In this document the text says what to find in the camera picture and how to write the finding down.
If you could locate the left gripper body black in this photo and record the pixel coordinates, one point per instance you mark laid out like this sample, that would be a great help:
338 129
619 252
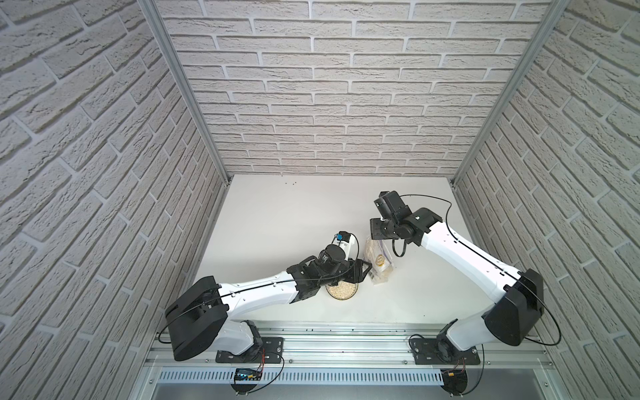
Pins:
357 271

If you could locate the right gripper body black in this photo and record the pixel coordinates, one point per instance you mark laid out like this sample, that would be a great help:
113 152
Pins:
382 229

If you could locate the patterned breakfast bowl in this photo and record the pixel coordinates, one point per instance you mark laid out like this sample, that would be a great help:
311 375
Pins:
342 291

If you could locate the oats bag white purple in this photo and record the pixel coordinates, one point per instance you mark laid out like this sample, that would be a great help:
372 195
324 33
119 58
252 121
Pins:
377 253

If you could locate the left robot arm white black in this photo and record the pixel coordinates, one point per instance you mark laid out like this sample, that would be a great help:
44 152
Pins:
208 314

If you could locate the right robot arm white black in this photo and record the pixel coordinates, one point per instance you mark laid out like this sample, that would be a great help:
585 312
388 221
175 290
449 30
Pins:
517 296

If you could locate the left controller board green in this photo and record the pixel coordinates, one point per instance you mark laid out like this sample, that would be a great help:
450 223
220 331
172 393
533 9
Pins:
246 380

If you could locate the right controller board round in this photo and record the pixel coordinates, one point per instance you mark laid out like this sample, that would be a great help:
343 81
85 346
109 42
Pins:
455 382

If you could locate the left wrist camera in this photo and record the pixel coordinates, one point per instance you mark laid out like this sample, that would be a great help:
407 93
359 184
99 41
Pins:
342 237

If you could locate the aluminium mounting rail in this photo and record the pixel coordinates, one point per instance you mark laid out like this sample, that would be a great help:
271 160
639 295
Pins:
381 345

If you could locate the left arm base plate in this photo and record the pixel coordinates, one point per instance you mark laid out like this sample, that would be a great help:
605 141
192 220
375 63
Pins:
267 350

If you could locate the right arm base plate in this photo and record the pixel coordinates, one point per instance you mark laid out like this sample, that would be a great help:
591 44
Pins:
427 351

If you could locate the perforated cable duct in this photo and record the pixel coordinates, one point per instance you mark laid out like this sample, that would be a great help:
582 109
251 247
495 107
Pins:
309 376

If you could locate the right aluminium corner post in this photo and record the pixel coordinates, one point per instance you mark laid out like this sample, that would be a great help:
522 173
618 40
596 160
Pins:
548 23

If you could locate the aluminium corner post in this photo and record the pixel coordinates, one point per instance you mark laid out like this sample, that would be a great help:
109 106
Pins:
548 23
155 22

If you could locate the left aluminium corner post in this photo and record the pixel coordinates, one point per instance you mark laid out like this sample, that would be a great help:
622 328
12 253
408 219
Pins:
155 22

